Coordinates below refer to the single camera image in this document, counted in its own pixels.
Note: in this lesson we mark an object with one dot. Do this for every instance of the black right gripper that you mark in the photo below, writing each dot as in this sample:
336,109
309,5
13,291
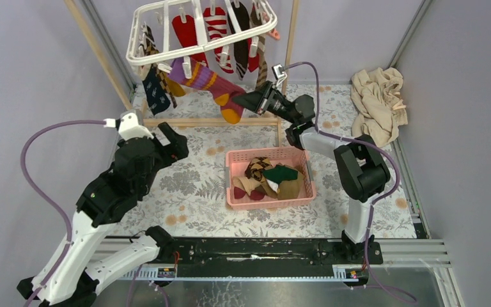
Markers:
259,100

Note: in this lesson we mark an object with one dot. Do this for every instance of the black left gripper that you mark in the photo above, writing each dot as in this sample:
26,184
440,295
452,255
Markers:
177,149

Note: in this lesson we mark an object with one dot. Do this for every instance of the purple orange striped sock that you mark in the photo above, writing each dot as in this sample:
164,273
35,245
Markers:
202,78

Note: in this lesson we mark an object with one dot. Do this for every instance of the brown argyle sock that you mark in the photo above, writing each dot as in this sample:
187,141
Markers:
256,168

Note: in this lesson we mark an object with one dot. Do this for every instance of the green sock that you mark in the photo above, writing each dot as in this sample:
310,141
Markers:
279,174

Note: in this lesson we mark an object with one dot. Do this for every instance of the beige purple striped sock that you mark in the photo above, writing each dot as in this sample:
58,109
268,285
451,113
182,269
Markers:
243,186

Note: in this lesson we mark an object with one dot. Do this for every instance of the tan plain sock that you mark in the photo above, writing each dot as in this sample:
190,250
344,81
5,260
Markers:
289,190

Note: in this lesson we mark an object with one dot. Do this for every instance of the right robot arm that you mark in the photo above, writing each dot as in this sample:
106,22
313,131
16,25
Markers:
361,168

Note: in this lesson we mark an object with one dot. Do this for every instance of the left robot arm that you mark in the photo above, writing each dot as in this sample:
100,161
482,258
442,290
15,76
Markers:
69,278

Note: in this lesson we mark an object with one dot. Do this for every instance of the wooden hanger stand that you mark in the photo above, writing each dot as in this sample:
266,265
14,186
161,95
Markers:
92,27

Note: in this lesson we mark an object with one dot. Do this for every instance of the white plastic sock hanger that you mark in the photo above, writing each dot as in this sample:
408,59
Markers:
163,11

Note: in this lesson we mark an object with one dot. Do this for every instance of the red bear sock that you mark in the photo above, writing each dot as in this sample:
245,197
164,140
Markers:
253,57

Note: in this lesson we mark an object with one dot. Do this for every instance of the floral table mat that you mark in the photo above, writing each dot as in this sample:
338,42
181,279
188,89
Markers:
189,199

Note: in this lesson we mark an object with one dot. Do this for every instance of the navy bear sock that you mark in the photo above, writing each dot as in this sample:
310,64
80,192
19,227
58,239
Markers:
156,96

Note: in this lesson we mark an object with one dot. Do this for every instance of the orange plastic clip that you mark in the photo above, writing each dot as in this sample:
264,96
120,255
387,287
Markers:
274,33

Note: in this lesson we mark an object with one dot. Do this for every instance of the brown striped sock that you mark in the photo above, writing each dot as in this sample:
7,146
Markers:
262,64

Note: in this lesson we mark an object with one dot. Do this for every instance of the pink plastic basket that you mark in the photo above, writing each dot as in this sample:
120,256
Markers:
237,161

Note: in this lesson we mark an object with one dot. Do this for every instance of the red white striped sock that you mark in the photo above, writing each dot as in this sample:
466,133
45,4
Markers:
217,26

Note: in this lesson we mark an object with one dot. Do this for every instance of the red hanging sock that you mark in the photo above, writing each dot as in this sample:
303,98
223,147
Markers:
185,30

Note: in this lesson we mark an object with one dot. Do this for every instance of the dark argyle sock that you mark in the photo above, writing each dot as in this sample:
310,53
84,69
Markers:
150,49

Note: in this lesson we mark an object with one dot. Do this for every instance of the beige crumpled cloth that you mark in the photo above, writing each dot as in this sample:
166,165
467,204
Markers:
381,111

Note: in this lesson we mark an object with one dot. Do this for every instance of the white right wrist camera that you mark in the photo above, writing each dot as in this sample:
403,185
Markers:
280,75

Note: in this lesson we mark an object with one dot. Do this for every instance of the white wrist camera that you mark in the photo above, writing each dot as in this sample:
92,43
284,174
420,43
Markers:
129,125
280,75

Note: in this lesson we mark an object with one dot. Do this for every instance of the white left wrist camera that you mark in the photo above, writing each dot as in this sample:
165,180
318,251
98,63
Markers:
129,125

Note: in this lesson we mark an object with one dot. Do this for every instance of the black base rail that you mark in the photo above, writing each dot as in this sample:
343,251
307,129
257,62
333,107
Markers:
196,257

